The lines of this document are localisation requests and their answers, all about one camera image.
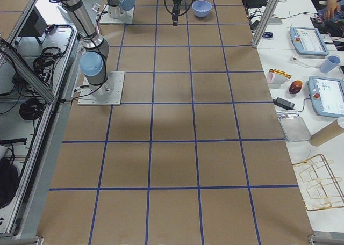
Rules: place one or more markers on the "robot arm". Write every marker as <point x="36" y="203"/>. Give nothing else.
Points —
<point x="102" y="83"/>
<point x="126" y="5"/>

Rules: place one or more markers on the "blue bowl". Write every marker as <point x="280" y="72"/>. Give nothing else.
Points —
<point x="201" y="8"/>

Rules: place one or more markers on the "teach pendant far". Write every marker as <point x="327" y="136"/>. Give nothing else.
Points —
<point x="308" y="41"/>

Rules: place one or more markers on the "teach pendant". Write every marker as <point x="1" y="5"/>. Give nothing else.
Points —
<point x="326" y="96"/>
<point x="308" y="41"/>

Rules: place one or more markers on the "red mango fruit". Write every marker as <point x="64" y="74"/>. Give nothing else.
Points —
<point x="295" y="87"/>

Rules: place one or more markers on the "black power adapter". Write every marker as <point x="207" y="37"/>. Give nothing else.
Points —
<point x="282" y="103"/>

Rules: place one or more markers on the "light blue plastic cup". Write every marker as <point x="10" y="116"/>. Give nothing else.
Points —
<point x="330" y="63"/>

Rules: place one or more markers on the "silver metal tray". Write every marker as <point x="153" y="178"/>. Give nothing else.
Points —
<point x="295" y="129"/>

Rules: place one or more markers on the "teach pendant near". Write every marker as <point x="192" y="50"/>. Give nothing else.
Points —
<point x="326" y="96"/>

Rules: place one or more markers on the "cardboard tube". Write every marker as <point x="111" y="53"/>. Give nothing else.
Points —
<point x="327" y="133"/>

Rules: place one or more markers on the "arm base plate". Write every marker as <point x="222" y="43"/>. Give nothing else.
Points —
<point x="115" y="15"/>
<point x="110" y="93"/>

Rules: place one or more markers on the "aluminium frame post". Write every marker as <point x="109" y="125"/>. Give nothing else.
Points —
<point x="268" y="12"/>

